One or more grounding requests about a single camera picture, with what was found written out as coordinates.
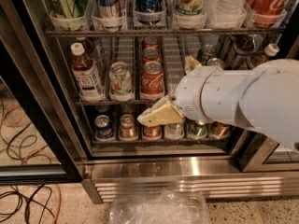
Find front green soda can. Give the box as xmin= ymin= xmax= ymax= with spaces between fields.
xmin=206 ymin=58 xmax=226 ymax=69

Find right front tea bottle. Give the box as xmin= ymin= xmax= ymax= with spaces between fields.
xmin=247 ymin=43 xmax=279 ymax=70

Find top Coca-Cola can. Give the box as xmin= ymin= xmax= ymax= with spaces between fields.
xmin=246 ymin=0 xmax=288 ymax=28

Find top white bottle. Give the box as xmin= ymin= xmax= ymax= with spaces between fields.
xmin=207 ymin=0 xmax=250 ymax=17

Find top Red Bull can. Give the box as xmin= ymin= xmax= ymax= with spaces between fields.
xmin=98 ymin=0 xmax=123 ymax=19

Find black floor cables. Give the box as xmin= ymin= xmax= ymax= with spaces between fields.
xmin=0 ymin=96 xmax=57 ymax=224

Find glass fridge door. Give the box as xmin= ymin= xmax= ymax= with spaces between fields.
xmin=239 ymin=131 xmax=299 ymax=173
xmin=1 ymin=44 xmax=82 ymax=185

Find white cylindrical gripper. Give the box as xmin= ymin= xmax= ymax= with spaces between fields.
xmin=136 ymin=55 xmax=223 ymax=128

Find clear water bottle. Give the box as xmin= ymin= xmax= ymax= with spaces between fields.
xmin=164 ymin=119 xmax=185 ymax=140

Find orange floor cable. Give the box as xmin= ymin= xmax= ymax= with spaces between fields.
xmin=0 ymin=105 xmax=62 ymax=224

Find red coca-cola can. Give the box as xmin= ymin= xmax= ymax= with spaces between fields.
xmin=142 ymin=48 xmax=162 ymax=63
xmin=143 ymin=126 xmax=161 ymax=138
xmin=142 ymin=36 xmax=160 ymax=49
xmin=141 ymin=61 xmax=164 ymax=94

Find brown soda can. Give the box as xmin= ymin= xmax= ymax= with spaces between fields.
xmin=120 ymin=114 xmax=136 ymax=138

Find right rear tea bottle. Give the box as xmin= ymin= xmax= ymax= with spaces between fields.
xmin=226 ymin=35 xmax=257 ymax=70

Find white 7up can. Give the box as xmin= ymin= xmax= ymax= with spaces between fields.
xmin=109 ymin=62 xmax=133 ymax=95

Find stainless steel fridge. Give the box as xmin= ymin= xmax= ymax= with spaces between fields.
xmin=0 ymin=0 xmax=298 ymax=203

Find left iced tea bottle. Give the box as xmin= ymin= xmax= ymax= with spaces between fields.
xmin=71 ymin=42 xmax=104 ymax=102

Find top green can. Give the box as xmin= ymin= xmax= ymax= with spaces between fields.
xmin=43 ymin=0 xmax=89 ymax=21

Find clear plastic bag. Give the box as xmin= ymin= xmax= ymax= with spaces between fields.
xmin=108 ymin=189 xmax=210 ymax=224

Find left glass fridge door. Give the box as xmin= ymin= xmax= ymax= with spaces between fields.
xmin=1 ymin=44 xmax=82 ymax=185

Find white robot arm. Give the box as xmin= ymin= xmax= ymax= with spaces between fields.
xmin=137 ymin=59 xmax=299 ymax=151

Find bottom green soda can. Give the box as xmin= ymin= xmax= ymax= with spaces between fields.
xmin=187 ymin=120 xmax=207 ymax=139

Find right glass fridge door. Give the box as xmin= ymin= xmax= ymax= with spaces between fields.
xmin=239 ymin=131 xmax=299 ymax=173

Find bottom red Coca-Cola can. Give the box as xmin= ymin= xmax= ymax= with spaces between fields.
xmin=143 ymin=126 xmax=161 ymax=138

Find blue Pepsi can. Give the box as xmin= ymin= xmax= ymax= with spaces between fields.
xmin=94 ymin=115 xmax=114 ymax=139

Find rear red Coca-Cola can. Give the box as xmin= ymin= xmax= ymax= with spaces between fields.
xmin=142 ymin=36 xmax=160 ymax=49

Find green soda can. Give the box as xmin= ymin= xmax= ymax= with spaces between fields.
xmin=206 ymin=58 xmax=226 ymax=69
xmin=197 ymin=44 xmax=216 ymax=65
xmin=187 ymin=120 xmax=207 ymax=139

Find bottom orange soda can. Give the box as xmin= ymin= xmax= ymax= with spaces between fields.
xmin=209 ymin=122 xmax=230 ymax=139

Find front red Coca-Cola can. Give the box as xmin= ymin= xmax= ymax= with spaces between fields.
xmin=141 ymin=61 xmax=164 ymax=94

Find rear green soda can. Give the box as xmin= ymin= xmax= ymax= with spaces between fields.
xmin=197 ymin=44 xmax=216 ymax=65

